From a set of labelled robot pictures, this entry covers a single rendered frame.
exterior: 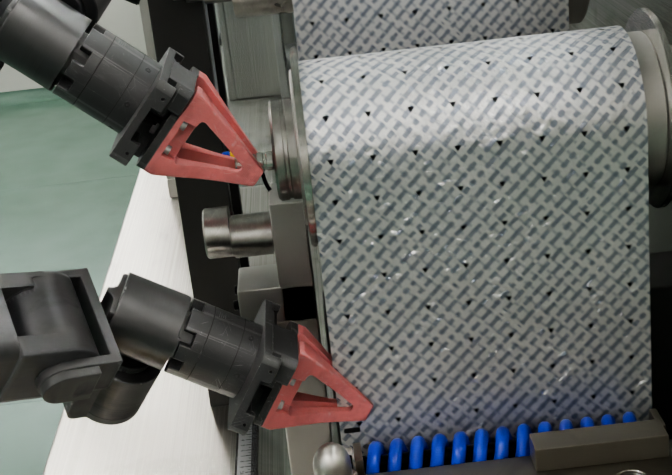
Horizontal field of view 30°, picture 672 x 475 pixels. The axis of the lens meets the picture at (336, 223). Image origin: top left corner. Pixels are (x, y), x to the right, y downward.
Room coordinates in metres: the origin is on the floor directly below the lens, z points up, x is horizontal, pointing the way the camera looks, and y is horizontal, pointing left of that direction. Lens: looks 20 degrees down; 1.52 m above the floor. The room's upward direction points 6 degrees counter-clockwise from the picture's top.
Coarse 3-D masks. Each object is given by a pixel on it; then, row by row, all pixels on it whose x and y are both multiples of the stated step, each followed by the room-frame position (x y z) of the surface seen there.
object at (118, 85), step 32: (96, 32) 0.85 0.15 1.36; (96, 64) 0.83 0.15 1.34; (128, 64) 0.84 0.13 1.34; (160, 64) 0.86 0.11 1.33; (64, 96) 0.84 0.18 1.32; (96, 96) 0.83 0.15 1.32; (128, 96) 0.83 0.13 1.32; (160, 96) 0.81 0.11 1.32; (128, 128) 0.81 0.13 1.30; (128, 160) 0.81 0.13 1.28
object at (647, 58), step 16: (640, 32) 0.89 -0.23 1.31; (640, 48) 0.86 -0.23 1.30; (640, 64) 0.85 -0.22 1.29; (656, 64) 0.85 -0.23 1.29; (656, 80) 0.84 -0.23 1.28; (656, 96) 0.84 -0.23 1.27; (656, 112) 0.83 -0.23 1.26; (656, 128) 0.83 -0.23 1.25; (656, 144) 0.83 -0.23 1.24; (656, 160) 0.84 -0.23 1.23; (656, 176) 0.85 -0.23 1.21; (304, 192) 0.83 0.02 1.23; (304, 208) 0.84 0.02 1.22
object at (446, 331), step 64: (320, 256) 0.82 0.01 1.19; (384, 256) 0.83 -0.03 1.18; (448, 256) 0.83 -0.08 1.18; (512, 256) 0.83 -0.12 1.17; (576, 256) 0.83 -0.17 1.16; (640, 256) 0.83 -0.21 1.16; (384, 320) 0.82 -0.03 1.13; (448, 320) 0.83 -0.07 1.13; (512, 320) 0.83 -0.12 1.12; (576, 320) 0.83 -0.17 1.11; (640, 320) 0.83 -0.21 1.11; (384, 384) 0.82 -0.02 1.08; (448, 384) 0.83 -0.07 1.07; (512, 384) 0.83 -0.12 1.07; (576, 384) 0.83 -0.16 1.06; (640, 384) 0.83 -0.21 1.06
